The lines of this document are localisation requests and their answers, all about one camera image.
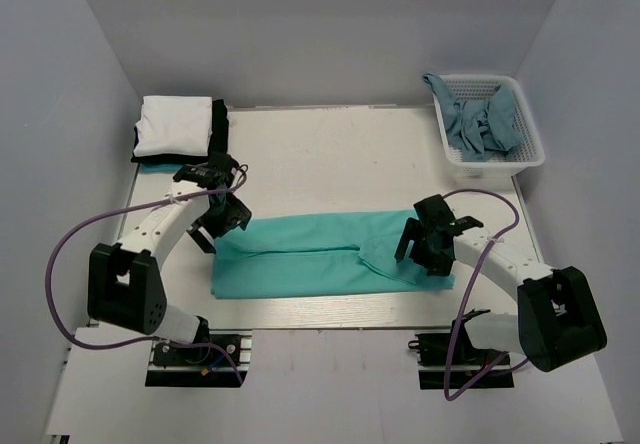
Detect teal green t shirt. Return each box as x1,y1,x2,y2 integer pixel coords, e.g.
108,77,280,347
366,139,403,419
211,210,454,299

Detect folded black t shirt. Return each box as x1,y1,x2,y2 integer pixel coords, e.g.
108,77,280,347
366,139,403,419
131,97,229,165

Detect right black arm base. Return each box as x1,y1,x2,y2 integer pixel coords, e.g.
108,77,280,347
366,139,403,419
408,330,514,393

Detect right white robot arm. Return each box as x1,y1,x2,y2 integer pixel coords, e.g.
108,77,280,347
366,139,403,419
395,195,607,372

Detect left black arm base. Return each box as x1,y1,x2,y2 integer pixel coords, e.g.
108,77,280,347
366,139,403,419
145,331,252,389

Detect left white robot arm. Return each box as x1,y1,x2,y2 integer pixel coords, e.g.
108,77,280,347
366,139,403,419
87,152,251,363

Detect grey blue crumpled t shirt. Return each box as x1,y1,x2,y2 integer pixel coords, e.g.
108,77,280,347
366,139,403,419
423,73,524,162

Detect folded teal t shirt bottom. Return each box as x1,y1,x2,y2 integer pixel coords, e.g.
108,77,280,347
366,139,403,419
139,164,181,174

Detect white plastic basket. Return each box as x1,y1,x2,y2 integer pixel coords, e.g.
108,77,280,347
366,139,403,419
432,74,545,180

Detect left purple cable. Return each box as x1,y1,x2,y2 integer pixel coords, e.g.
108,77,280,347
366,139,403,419
45,164,250,384

